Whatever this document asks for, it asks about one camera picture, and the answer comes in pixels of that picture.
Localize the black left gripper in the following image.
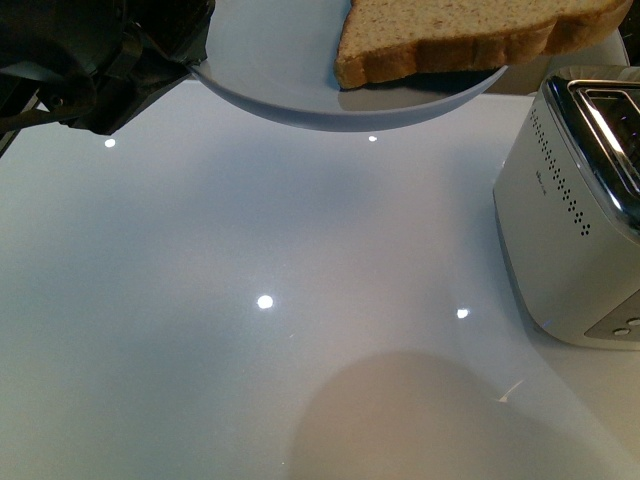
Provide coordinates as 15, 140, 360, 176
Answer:
1, 1, 215, 135

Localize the light blue round plate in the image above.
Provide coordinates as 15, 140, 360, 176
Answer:
193, 1, 506, 132

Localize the slice of brown bread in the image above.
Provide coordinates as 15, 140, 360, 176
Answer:
333, 0, 632, 89

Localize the silver toaster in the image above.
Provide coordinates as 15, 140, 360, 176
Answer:
493, 66, 639, 350

